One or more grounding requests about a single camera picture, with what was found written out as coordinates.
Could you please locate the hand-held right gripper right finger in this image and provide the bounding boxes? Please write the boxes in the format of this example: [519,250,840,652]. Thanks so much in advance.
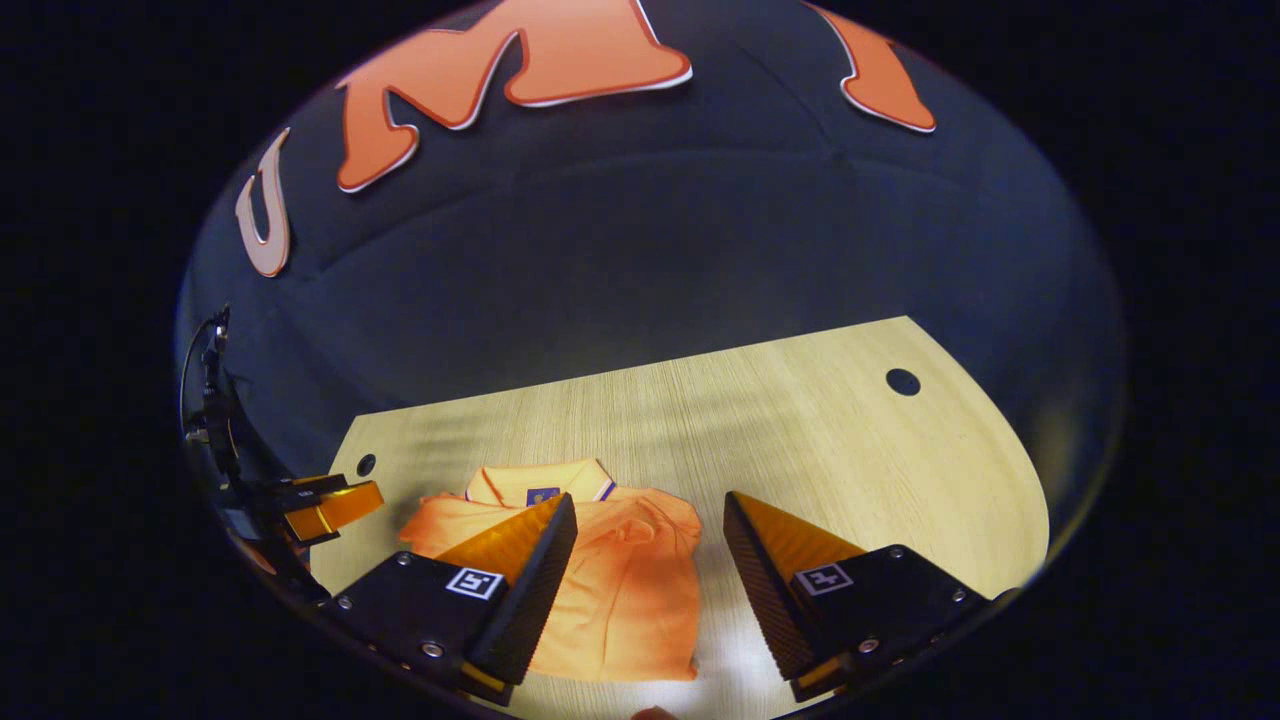
[722,490,991,701]

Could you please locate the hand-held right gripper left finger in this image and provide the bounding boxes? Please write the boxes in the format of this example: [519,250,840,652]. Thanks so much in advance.
[335,492,579,706]

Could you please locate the orange polo T-shirt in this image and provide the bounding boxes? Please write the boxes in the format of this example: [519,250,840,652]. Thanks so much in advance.
[400,458,703,683]

